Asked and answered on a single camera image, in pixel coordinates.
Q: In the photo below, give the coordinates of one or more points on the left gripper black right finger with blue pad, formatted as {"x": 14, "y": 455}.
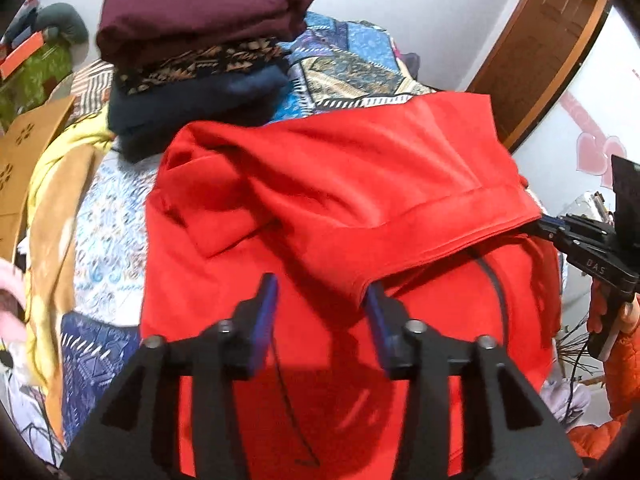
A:
{"x": 507, "y": 430}

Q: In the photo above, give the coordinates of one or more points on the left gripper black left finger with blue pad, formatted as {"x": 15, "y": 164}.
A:
{"x": 133, "y": 431}

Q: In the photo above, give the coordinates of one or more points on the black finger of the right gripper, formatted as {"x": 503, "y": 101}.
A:
{"x": 578, "y": 237}

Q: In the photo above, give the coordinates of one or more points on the red zip jacket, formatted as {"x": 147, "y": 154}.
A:
{"x": 420, "y": 197}

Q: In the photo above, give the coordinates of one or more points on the person right hand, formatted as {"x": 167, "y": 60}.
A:
{"x": 627, "y": 314}

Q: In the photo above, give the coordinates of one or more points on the orange puffer sleeve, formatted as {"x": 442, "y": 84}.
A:
{"x": 622, "y": 386}

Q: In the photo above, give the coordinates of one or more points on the brown wooden door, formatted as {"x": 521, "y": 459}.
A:
{"x": 534, "y": 59}

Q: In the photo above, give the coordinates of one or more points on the yellow blanket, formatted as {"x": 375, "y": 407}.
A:
{"x": 58, "y": 185}

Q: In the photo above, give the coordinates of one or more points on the blue patchwork bedspread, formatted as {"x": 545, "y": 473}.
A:
{"x": 333, "y": 65}

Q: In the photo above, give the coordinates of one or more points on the dark navy folded garment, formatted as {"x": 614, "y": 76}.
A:
{"x": 145, "y": 123}

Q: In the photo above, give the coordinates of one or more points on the brown cardboard box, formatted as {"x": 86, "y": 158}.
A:
{"x": 28, "y": 137}

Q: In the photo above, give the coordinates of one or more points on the brown patterned folded garment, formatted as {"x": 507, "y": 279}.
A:
{"x": 239, "y": 57}

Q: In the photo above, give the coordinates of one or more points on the orange box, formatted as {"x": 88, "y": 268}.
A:
{"x": 18, "y": 56}

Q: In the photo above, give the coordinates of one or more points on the maroon folded garment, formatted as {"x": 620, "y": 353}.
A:
{"x": 136, "y": 33}

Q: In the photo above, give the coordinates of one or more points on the dark green cushion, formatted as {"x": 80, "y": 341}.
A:
{"x": 62, "y": 20}

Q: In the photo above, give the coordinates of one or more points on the pink heart wall sticker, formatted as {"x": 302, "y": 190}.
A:
{"x": 594, "y": 149}

